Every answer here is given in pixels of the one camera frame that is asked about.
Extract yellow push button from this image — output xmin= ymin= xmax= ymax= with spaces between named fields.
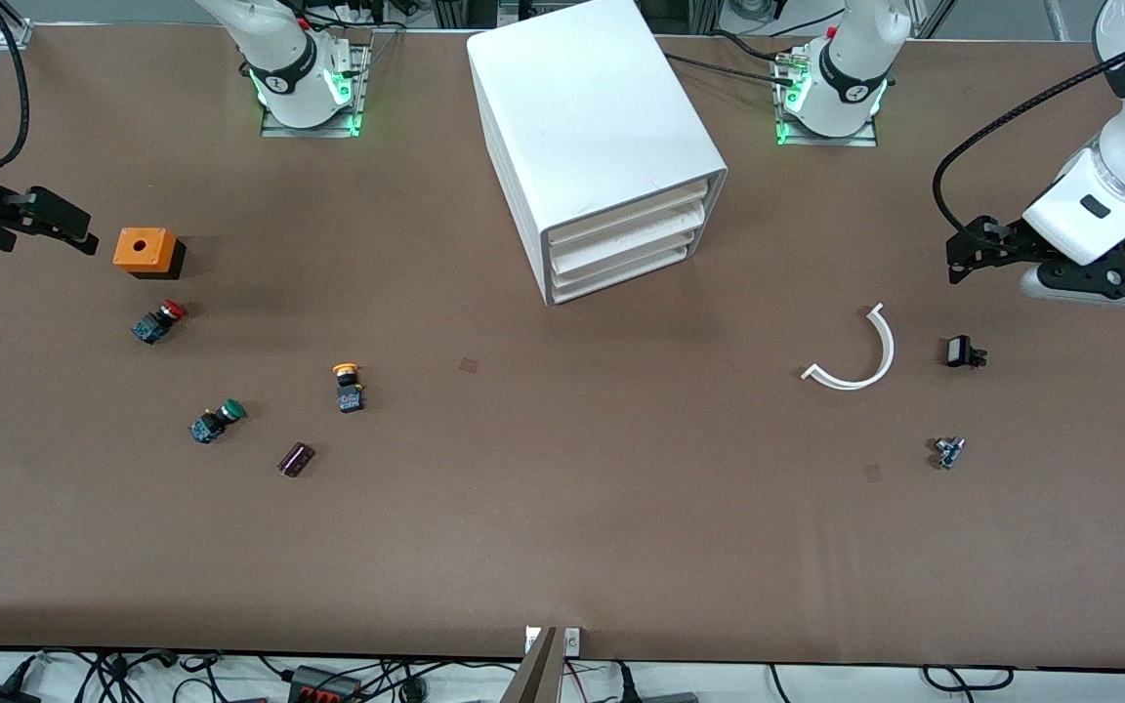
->
xmin=333 ymin=363 xmax=366 ymax=414

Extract white plastic drawer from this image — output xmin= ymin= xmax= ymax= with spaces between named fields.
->
xmin=551 ymin=207 xmax=708 ymax=276
xmin=555 ymin=244 xmax=692 ymax=294
xmin=545 ymin=184 xmax=717 ymax=247

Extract red push button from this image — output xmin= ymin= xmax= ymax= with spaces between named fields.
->
xmin=131 ymin=300 xmax=188 ymax=345

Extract green push button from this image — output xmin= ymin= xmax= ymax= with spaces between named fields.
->
xmin=189 ymin=398 xmax=247 ymax=445

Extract white drawer cabinet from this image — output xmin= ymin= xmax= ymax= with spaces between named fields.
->
xmin=466 ymin=0 xmax=729 ymax=309

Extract white curved plastic strip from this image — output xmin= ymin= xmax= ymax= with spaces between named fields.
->
xmin=801 ymin=303 xmax=896 ymax=392

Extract black red power strip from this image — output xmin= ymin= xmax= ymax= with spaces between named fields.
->
xmin=289 ymin=666 xmax=364 ymax=703

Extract orange button enclosure box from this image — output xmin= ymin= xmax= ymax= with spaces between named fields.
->
xmin=113 ymin=227 xmax=187 ymax=280

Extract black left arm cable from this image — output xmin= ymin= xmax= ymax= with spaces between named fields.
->
xmin=932 ymin=29 xmax=1125 ymax=245

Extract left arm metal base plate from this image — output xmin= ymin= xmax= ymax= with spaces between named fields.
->
xmin=775 ymin=49 xmax=881 ymax=147

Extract black table cable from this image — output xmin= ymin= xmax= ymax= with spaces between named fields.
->
xmin=709 ymin=29 xmax=804 ymax=63
xmin=665 ymin=53 xmax=790 ymax=85

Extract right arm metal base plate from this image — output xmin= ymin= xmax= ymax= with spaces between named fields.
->
xmin=260 ymin=44 xmax=370 ymax=138

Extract black cable loop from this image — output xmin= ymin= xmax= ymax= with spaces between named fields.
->
xmin=922 ymin=666 xmax=1015 ymax=692

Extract black cable tangle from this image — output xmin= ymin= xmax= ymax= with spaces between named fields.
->
xmin=6 ymin=646 xmax=280 ymax=703

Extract small white bracket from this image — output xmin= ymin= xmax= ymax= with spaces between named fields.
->
xmin=524 ymin=627 xmax=581 ymax=655

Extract wooden post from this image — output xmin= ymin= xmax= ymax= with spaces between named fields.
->
xmin=499 ymin=627 xmax=563 ymax=703

